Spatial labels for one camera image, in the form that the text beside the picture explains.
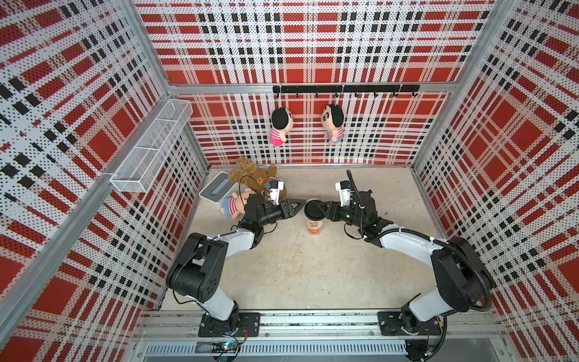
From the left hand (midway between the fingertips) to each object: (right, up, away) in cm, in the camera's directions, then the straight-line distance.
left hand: (306, 202), depth 84 cm
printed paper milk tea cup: (+3, -10, +3) cm, 11 cm away
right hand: (+7, -1, +2) cm, 7 cm away
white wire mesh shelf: (-60, +16, -2) cm, 62 cm away
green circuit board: (-25, -45, -14) cm, 53 cm away
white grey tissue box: (-41, +6, +24) cm, 48 cm away
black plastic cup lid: (+2, -3, -2) cm, 4 cm away
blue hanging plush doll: (+11, +34, +8) cm, 36 cm away
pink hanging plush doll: (-10, +33, +12) cm, 37 cm away
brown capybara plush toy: (-25, +11, +23) cm, 36 cm away
